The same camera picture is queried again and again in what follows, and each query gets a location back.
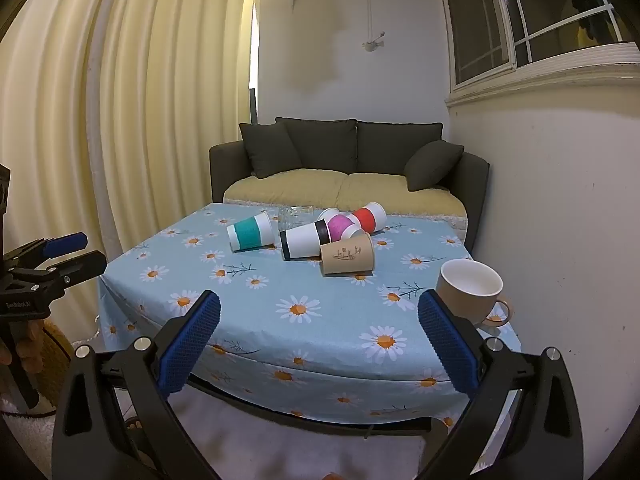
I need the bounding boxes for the brown kraft paper cup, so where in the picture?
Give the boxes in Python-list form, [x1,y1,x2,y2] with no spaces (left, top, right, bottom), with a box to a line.
[320,232,376,277]

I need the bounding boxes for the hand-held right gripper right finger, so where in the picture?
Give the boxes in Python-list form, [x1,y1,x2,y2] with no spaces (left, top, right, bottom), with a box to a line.
[417,289,584,480]

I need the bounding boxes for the white frame window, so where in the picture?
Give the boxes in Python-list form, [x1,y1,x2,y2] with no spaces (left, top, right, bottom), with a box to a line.
[434,0,640,95]

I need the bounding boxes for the cream pleated curtain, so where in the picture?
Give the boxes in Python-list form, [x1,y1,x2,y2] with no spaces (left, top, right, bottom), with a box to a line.
[0,0,262,361]

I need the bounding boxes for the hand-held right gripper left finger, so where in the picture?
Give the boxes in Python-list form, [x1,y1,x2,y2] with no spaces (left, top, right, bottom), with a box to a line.
[51,289,223,480]

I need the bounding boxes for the clear drinking glass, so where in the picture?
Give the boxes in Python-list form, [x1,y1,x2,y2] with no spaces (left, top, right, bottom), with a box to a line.
[272,204,316,234]

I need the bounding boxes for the person's left hand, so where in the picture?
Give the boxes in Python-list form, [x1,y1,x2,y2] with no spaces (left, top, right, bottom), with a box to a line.
[0,320,47,374]

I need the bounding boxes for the dark grey throw pillow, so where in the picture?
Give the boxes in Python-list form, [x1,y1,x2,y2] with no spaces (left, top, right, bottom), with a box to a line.
[404,140,465,192]
[238,121,303,180]

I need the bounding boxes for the black band paper cup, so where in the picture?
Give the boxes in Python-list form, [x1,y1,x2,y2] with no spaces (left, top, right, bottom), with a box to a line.
[279,220,332,261]

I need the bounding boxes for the blue daisy print tablecloth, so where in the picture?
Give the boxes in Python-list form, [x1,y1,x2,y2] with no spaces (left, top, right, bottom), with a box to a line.
[97,202,522,423]

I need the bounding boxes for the dark grey back cushion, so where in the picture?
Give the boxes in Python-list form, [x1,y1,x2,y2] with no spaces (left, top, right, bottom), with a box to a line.
[275,117,359,173]
[356,121,445,177]

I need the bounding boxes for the red band paper cup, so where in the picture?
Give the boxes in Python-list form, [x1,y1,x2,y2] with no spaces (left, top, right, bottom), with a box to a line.
[350,201,388,234]

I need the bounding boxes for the white fluffy rug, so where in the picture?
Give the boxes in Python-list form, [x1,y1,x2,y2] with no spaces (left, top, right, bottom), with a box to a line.
[0,396,68,480]

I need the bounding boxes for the tan woven basket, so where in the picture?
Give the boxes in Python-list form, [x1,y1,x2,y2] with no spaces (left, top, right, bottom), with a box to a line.
[36,317,77,407]

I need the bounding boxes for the teal band paper cup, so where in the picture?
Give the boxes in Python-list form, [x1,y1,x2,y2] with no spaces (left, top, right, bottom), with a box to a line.
[226,212,275,252]

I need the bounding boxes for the pink band paper cup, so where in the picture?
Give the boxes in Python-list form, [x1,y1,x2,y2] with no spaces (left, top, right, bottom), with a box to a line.
[327,214,366,242]

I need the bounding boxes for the dark grey sofa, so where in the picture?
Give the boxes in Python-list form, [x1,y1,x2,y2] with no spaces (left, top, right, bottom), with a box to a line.
[209,117,491,253]

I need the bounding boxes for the white wall hook with cord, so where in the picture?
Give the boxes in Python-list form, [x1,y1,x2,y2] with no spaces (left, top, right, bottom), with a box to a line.
[362,0,387,52]

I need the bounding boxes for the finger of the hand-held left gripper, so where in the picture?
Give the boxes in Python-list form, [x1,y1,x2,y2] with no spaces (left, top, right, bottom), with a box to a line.
[30,251,108,291]
[4,232,89,273]

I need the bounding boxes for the beige ceramic mug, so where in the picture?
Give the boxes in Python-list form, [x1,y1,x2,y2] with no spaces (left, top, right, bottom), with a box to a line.
[435,259,515,329]

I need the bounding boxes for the yellow fleece sofa cover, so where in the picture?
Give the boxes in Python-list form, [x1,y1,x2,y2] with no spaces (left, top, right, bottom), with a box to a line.
[222,166,469,235]

